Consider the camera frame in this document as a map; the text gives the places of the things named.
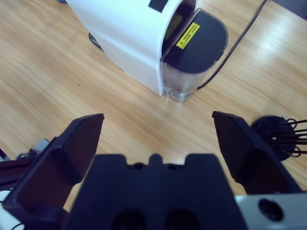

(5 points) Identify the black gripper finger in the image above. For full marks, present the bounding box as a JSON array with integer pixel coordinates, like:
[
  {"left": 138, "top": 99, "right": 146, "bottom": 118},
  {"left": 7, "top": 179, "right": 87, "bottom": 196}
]
[
  {"left": 212, "top": 111, "right": 303, "bottom": 196},
  {"left": 2, "top": 113, "right": 105, "bottom": 230}
]

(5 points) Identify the white capsule coffee machine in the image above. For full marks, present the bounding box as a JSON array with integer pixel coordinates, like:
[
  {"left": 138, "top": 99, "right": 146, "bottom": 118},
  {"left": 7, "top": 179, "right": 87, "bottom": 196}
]
[{"left": 65, "top": 0, "right": 198, "bottom": 96}]

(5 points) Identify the clear water tank black lid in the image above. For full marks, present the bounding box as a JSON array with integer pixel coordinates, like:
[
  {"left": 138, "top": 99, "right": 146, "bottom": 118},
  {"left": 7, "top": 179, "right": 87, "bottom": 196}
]
[{"left": 159, "top": 8, "right": 229, "bottom": 103}]

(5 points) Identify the black drip tray metal grille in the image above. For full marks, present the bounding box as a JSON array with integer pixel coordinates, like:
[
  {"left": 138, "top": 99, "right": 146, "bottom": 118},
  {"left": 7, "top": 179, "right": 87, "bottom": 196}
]
[{"left": 88, "top": 32, "right": 104, "bottom": 51}]

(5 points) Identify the grey camera mount plate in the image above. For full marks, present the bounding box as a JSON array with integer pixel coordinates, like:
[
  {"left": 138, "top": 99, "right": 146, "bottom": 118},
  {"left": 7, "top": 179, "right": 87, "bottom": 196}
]
[{"left": 15, "top": 138, "right": 52, "bottom": 160}]

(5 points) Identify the black power cable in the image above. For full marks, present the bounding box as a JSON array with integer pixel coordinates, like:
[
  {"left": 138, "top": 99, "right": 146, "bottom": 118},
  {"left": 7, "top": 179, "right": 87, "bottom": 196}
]
[{"left": 199, "top": 0, "right": 270, "bottom": 89}]

